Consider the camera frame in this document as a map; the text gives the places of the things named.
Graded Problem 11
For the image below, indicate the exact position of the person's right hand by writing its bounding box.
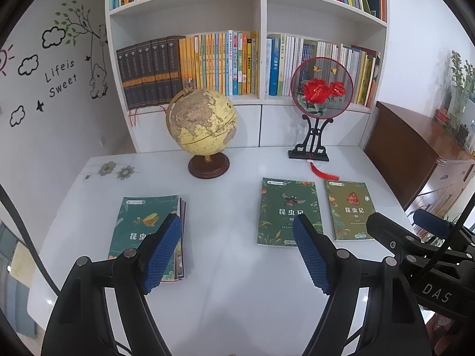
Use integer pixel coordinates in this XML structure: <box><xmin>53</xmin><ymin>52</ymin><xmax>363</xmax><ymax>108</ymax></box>
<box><xmin>426</xmin><ymin>313</ymin><xmax>456</xmax><ymax>355</ymax></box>

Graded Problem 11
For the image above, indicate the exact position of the dark green beetle insect book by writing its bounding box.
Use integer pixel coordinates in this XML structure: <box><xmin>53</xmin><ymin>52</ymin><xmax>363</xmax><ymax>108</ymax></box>
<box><xmin>257</xmin><ymin>178</ymin><xmax>323</xmax><ymax>247</ymax></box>

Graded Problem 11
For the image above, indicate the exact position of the white bookshelf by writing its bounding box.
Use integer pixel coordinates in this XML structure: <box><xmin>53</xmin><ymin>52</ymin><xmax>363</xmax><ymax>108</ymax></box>
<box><xmin>105</xmin><ymin>0</ymin><xmax>388</xmax><ymax>153</ymax></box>

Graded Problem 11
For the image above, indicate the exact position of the olive green insect book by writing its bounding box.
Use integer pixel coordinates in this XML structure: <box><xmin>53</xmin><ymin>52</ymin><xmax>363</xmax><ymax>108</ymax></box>
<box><xmin>325</xmin><ymin>180</ymin><xmax>375</xmax><ymax>241</ymax></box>

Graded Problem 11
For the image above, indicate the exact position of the brown wooden cabinet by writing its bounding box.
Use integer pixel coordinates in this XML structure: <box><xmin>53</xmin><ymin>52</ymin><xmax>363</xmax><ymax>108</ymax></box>
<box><xmin>364</xmin><ymin>101</ymin><xmax>474</xmax><ymax>217</ymax></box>

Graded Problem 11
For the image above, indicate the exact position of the teal green book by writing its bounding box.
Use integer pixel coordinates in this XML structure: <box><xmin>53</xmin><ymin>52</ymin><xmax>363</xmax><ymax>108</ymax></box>
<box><xmin>108</xmin><ymin>195</ymin><xmax>186</xmax><ymax>260</ymax></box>

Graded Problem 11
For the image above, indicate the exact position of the potted green plant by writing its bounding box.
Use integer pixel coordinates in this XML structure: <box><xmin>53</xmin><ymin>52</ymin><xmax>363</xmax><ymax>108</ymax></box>
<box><xmin>436</xmin><ymin>51</ymin><xmax>474</xmax><ymax>145</ymax></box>

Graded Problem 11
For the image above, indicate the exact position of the yellow globe on wooden base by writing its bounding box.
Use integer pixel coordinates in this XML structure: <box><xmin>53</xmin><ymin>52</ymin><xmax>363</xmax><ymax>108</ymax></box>
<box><xmin>166</xmin><ymin>88</ymin><xmax>238</xmax><ymax>179</ymax></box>

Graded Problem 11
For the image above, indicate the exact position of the black cable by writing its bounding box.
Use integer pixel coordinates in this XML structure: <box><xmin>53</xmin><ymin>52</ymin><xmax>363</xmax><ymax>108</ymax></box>
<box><xmin>0</xmin><ymin>185</ymin><xmax>61</xmax><ymax>293</ymax></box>

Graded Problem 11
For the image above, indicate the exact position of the round red flower fan ornament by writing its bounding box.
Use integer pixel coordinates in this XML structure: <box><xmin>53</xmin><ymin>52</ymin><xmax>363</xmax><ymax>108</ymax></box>
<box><xmin>288</xmin><ymin>56</ymin><xmax>354</xmax><ymax>162</ymax></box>

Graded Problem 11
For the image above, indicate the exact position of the blue fairy tale book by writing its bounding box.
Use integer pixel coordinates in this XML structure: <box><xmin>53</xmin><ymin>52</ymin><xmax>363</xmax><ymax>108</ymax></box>
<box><xmin>175</xmin><ymin>198</ymin><xmax>187</xmax><ymax>280</ymax></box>

